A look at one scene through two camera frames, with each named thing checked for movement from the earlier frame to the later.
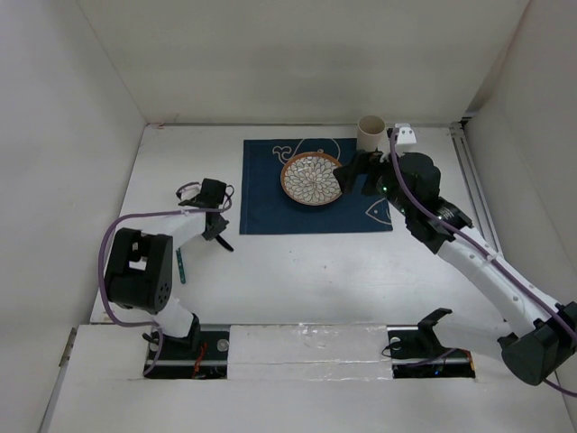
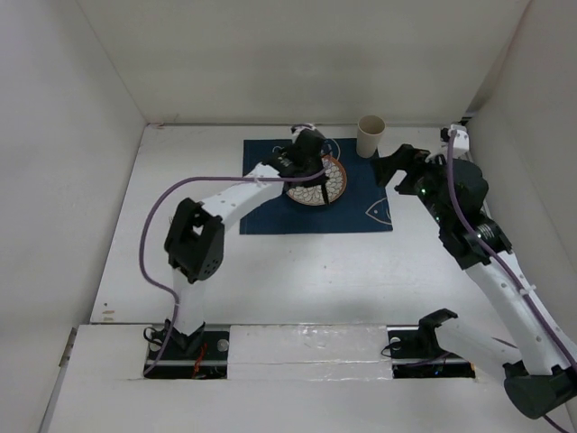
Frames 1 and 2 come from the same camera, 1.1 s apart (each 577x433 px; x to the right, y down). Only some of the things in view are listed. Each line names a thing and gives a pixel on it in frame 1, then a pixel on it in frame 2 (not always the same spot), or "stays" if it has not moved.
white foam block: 308,352 stays
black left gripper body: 214,231 -> 314,166
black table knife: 224,243 -> 324,179
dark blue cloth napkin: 266,209 stays
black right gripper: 363,161 -> 406,157
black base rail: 410,358 stays
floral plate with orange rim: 308,178 stays
